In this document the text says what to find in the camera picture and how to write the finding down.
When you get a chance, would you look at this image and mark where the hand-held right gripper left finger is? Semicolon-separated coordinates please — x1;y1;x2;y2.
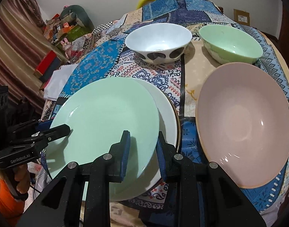
15;130;131;227

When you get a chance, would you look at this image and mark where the pink bowl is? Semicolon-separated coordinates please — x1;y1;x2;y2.
195;62;289;189

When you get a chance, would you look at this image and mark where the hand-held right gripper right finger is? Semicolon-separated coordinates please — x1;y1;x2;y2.
156;131;273;227

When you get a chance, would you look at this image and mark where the dark blue box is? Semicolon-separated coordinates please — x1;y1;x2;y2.
39;59;62;82

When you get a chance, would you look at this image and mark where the person's left forearm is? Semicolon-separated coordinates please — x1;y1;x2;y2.
0;175;25;227

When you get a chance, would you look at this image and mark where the white plate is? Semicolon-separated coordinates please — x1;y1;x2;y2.
135;78;178;192

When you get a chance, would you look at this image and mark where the green bag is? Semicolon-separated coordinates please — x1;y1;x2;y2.
64;24;90;43

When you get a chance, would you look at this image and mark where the patchwork printed blanket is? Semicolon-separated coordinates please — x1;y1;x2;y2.
39;0;289;227

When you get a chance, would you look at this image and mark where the red box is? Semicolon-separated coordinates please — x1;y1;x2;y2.
34;52;57;75

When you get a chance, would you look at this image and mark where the white folded cloth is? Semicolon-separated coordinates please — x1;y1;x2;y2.
43;64;79;100

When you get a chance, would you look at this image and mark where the white bowl with dark spots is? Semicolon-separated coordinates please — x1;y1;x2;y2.
125;23;193;64

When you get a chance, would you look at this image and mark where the light green bowl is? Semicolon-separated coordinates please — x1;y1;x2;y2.
198;25;263;65

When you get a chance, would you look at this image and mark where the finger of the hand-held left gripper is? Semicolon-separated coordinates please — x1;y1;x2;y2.
11;124;71;152
8;120;51;145

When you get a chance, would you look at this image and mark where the cardboard box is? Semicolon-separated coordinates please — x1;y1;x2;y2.
233;9;250;25

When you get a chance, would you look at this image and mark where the person's left hand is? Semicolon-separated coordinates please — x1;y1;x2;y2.
13;164;31;196

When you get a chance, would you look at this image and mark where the dark purple plate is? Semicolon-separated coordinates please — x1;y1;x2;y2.
167;95;182;153

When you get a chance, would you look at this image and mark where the pink bunny toy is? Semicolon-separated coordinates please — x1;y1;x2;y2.
60;37;72;58

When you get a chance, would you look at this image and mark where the striped brown curtain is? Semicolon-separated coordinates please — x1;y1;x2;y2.
0;0;64;114

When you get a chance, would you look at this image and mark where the light green plate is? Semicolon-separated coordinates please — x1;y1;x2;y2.
45;78;160;202

